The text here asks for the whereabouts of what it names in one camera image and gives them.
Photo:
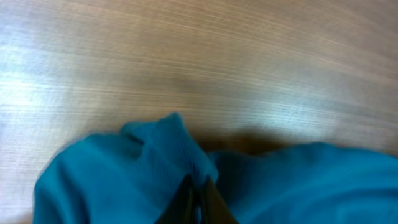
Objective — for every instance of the blue t-shirt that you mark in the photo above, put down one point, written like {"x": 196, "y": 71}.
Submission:
{"x": 131, "y": 176}

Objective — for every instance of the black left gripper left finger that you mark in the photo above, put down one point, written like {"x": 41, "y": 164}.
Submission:
{"x": 181, "y": 209}

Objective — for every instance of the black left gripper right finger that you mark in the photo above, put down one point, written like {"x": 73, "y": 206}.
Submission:
{"x": 213, "y": 208}

